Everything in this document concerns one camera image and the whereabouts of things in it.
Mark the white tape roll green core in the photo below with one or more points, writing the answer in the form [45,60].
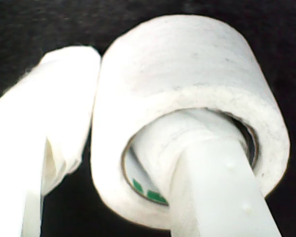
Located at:
[187,61]

